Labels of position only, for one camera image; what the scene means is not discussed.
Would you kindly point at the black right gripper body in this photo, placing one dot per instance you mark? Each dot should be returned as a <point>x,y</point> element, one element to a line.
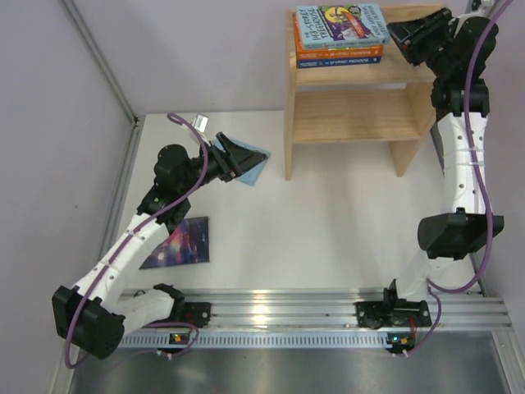
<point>429,37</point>

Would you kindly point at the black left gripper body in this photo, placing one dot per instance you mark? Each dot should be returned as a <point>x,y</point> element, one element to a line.
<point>223,157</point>

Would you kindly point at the orange 78-storey treehouse book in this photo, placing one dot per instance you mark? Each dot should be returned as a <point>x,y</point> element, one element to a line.
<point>324,53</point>

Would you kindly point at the light blue 143-storey treehouse book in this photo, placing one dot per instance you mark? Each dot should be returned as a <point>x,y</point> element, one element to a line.
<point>341,26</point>

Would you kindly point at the blue 91-storey treehouse book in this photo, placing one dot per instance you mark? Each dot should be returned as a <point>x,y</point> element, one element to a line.
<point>328,62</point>

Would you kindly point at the purple galaxy cover book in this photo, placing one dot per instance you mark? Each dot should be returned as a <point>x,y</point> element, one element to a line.
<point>188,244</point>

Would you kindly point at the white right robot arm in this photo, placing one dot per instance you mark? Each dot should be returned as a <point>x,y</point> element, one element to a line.
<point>455,49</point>

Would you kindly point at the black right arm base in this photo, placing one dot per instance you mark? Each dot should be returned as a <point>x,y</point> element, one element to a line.
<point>380,314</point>

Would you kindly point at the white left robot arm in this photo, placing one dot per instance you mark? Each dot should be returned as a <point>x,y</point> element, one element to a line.
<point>91,313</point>

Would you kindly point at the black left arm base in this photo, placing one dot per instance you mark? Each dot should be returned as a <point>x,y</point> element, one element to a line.
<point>195,313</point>

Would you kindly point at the wooden two-tier shelf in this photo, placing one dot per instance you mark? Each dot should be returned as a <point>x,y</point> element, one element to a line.
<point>388,102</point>

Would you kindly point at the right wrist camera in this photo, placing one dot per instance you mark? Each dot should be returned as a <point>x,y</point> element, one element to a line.
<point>481,5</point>

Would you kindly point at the aluminium mounting rail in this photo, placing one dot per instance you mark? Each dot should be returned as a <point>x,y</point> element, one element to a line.
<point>328,319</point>

